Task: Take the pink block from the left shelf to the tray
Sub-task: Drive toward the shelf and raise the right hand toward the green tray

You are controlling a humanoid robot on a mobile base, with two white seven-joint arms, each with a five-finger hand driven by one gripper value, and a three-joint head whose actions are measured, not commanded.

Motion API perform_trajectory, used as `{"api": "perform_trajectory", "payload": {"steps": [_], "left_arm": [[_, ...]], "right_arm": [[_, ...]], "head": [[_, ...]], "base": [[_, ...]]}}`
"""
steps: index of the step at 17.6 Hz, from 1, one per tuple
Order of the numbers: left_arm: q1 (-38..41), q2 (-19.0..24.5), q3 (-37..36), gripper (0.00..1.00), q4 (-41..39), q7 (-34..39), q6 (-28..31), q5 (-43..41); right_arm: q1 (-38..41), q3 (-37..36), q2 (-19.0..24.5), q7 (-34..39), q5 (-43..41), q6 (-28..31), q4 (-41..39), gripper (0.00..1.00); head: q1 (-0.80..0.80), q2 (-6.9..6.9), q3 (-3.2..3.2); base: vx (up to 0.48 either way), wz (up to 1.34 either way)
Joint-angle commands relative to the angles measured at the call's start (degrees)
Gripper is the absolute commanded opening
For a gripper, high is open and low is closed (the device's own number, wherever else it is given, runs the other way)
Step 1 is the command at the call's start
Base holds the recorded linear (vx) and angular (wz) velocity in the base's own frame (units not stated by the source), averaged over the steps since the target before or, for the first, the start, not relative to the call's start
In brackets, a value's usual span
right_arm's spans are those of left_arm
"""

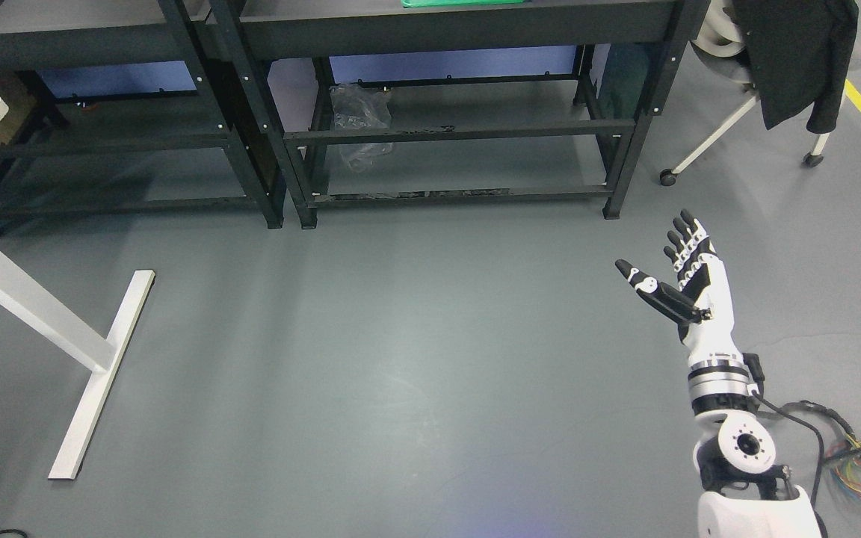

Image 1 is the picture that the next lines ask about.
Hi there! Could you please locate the white desk with leg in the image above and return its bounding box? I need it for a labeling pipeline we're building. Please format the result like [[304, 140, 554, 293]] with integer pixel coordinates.
[[0, 95, 156, 480]]

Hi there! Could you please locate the green plastic tray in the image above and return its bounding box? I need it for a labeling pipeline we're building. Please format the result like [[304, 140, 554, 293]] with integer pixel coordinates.
[[401, 0, 524, 9]]

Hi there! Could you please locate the black metal shelf left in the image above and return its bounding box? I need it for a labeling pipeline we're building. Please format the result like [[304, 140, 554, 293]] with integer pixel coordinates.
[[0, 1, 285, 235]]

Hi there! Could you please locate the clear plastic bag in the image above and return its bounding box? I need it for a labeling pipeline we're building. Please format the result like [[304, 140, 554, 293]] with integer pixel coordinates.
[[330, 83, 394, 173]]

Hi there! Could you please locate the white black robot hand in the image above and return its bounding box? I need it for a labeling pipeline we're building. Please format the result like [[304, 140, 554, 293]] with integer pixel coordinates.
[[615, 210, 745, 365]]

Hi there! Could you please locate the black metal shelf right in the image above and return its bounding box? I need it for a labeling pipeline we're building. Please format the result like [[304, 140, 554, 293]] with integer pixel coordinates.
[[211, 1, 709, 229]]

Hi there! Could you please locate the office chair with jacket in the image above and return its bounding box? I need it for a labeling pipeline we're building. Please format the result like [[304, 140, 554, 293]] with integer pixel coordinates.
[[658, 1, 859, 186]]

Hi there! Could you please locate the black metal shelf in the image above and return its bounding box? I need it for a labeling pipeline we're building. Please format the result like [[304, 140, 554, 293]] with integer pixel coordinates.
[[211, 1, 709, 229], [0, 1, 285, 235]]

